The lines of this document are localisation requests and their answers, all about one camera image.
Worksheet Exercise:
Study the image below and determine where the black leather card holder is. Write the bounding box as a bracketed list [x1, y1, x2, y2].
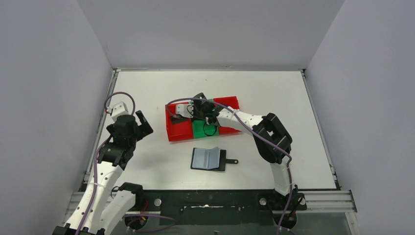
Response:
[190, 147, 239, 172]

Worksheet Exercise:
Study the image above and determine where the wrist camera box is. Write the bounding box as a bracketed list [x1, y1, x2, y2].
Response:
[175, 104, 192, 118]
[110, 102, 129, 120]

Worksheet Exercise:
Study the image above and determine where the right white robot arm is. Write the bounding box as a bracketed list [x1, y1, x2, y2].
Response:
[191, 93, 295, 209]

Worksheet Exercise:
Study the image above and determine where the red plastic bin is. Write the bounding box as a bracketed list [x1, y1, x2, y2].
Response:
[165, 102, 194, 142]
[213, 96, 240, 135]

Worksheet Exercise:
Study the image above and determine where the black card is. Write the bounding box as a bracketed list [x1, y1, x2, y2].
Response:
[169, 116, 191, 125]

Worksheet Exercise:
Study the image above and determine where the right red plastic bin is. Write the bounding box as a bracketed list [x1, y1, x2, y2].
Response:
[213, 96, 240, 135]

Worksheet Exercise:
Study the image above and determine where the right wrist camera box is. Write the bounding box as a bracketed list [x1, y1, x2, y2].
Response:
[175, 104, 192, 118]

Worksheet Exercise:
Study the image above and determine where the aluminium table edge rail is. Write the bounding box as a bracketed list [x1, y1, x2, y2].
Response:
[82, 68, 120, 184]

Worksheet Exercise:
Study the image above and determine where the left red plastic bin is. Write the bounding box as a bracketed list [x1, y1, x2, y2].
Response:
[165, 102, 194, 142]

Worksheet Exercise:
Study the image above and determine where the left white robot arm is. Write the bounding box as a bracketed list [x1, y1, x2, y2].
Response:
[53, 110, 153, 235]

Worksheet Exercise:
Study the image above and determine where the white card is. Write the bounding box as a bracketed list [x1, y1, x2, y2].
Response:
[190, 147, 220, 170]

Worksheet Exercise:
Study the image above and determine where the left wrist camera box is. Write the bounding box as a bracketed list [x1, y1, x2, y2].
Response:
[110, 102, 129, 120]

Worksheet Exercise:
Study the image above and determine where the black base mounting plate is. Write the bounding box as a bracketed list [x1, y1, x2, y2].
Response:
[112, 183, 307, 228]

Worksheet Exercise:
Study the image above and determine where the green plastic bin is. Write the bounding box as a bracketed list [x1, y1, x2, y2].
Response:
[191, 98, 221, 140]

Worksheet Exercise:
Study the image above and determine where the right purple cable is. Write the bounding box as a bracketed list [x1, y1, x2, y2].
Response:
[166, 97, 294, 228]

